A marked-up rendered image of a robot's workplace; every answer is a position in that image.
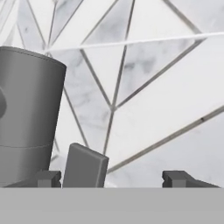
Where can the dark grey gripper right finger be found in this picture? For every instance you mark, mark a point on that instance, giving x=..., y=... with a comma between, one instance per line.
x=177, y=178

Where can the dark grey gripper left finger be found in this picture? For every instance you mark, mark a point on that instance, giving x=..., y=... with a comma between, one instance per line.
x=46, y=178

